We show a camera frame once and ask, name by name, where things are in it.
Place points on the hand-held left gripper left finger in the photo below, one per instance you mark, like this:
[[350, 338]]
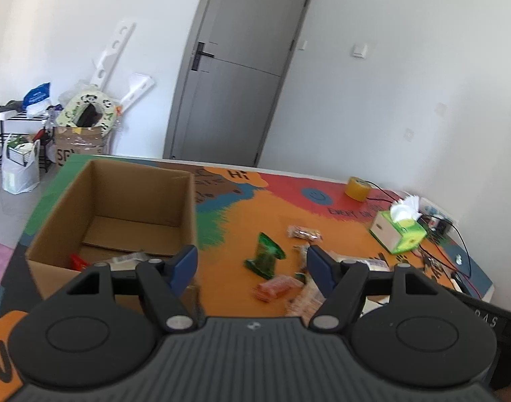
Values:
[[186, 266]]

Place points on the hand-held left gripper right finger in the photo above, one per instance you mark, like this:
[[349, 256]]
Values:
[[320, 268]]

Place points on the clear biscuit packet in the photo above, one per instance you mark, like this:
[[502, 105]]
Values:
[[305, 299]]

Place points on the orange red snack packet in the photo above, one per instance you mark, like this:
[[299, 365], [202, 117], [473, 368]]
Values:
[[276, 287]]

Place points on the white snack packet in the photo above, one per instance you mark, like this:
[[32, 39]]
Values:
[[375, 264]]

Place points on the pale snack packet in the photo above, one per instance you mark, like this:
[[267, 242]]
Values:
[[127, 259]]

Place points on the brown nut snack packet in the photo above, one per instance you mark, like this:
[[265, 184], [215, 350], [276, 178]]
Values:
[[303, 233]]

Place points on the green snack packet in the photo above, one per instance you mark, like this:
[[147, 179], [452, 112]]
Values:
[[264, 255]]

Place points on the colourful printed table mat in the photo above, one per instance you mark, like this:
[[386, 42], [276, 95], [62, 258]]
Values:
[[247, 217]]

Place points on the green white tissue box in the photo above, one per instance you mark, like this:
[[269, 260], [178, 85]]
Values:
[[396, 234]]

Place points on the yellow tape roll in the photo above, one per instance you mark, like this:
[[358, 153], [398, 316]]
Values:
[[356, 190]]

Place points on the bunch of keys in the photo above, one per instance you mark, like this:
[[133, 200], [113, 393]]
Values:
[[431, 266]]

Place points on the black power adapter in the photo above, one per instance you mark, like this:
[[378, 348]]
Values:
[[438, 224]]

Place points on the white power strip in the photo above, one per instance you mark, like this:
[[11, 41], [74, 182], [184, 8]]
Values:
[[431, 209]]

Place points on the taped brown cardboard box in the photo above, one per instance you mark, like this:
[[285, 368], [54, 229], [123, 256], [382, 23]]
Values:
[[81, 144]]

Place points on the grey door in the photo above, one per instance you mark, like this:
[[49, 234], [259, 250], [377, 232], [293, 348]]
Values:
[[238, 92]]

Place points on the white plastic bag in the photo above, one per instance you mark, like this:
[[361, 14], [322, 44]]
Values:
[[18, 176]]

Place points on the panda print toilet seat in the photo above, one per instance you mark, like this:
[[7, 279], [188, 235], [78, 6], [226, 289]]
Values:
[[71, 111]]

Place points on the clear plastic bag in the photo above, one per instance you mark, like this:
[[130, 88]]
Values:
[[73, 92]]

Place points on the black shoe rack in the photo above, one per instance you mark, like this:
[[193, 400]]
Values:
[[0, 138]]

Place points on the blue plastic bag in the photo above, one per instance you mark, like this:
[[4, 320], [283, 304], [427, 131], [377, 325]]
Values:
[[36, 95]]

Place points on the long white board with holes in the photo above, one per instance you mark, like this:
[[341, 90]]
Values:
[[113, 50]]

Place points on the dark cloth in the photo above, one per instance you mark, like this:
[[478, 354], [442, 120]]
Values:
[[12, 105]]

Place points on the white wall cover plate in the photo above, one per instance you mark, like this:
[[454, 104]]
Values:
[[409, 135]]

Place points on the short white bracket board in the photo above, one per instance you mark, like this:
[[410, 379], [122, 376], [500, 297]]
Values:
[[136, 88]]

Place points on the white light switch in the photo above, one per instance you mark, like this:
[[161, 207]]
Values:
[[360, 50]]

